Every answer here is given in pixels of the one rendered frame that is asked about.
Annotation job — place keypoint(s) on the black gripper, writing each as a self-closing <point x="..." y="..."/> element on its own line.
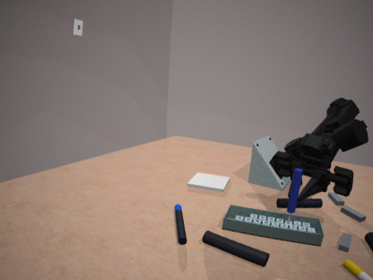
<point x="321" y="177"/>

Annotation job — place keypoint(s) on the small grey keyboard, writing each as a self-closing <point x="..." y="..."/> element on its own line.
<point x="273" y="225"/>

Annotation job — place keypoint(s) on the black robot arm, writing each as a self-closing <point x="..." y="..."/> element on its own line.
<point x="339" y="130"/>

